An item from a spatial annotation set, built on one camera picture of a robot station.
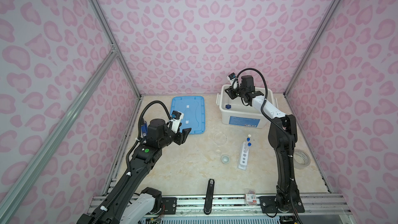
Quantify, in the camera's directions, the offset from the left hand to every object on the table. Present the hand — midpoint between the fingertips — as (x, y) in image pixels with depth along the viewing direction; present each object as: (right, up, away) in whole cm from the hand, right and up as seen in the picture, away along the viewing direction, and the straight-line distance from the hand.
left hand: (185, 124), depth 75 cm
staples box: (+31, -35, -2) cm, 47 cm away
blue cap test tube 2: (+31, -8, +3) cm, 32 cm away
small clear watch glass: (+17, -18, +15) cm, 29 cm away
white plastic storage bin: (+27, +4, +17) cm, 32 cm away
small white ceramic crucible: (+21, -21, +12) cm, 32 cm away
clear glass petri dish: (+19, -11, +20) cm, 30 cm away
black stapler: (+11, -37, -2) cm, 38 cm away
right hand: (+25, +22, +24) cm, 41 cm away
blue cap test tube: (+31, -10, +2) cm, 33 cm away
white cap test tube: (+32, -6, +5) cm, 33 cm away
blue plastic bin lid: (+1, +7, +36) cm, 37 cm away
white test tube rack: (+31, -20, +9) cm, 37 cm away
